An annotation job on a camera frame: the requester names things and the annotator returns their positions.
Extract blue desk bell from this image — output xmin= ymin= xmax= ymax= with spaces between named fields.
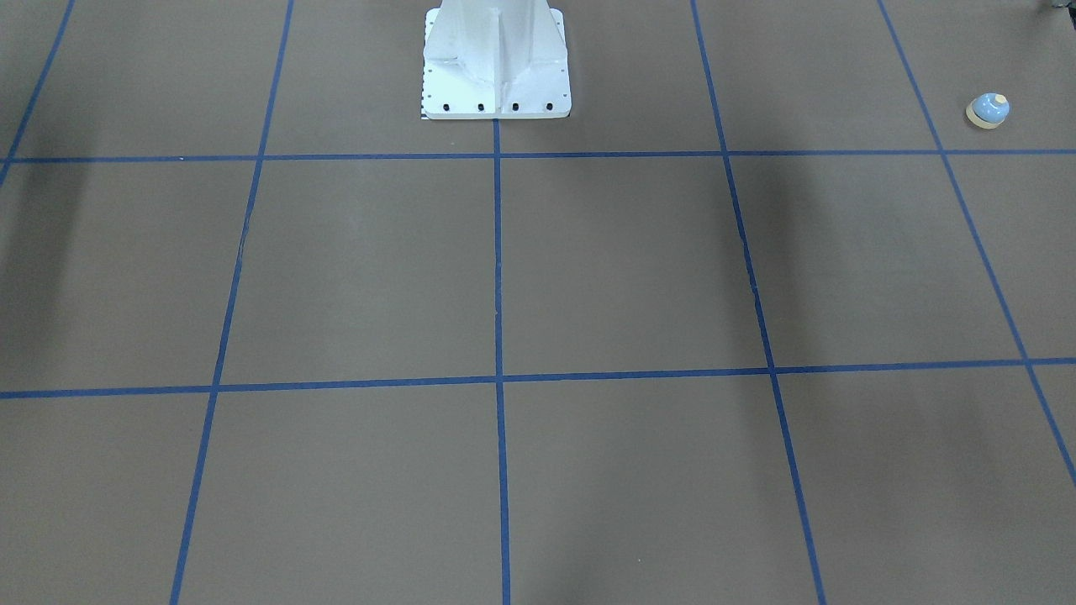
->
xmin=965 ymin=92 xmax=1011 ymax=130

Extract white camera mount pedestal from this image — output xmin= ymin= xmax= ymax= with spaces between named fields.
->
xmin=420 ymin=1 xmax=572 ymax=119

